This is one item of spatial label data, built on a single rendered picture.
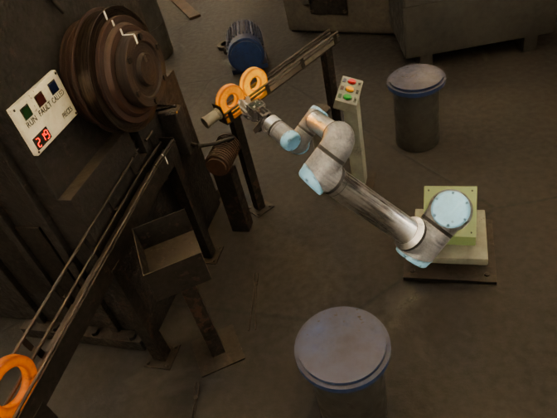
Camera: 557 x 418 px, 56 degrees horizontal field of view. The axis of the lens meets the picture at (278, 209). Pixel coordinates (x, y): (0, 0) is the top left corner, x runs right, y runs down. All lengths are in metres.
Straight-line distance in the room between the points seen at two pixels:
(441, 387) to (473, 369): 0.15
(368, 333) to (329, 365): 0.17
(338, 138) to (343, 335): 0.68
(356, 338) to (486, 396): 0.62
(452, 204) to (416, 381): 0.71
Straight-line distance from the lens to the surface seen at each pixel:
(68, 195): 2.04
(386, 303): 2.43
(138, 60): 2.08
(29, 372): 1.84
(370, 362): 1.75
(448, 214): 2.18
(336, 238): 2.72
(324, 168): 1.85
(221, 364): 2.37
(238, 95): 2.61
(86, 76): 1.99
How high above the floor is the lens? 1.91
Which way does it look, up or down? 40 degrees down
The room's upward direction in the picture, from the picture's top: 14 degrees counter-clockwise
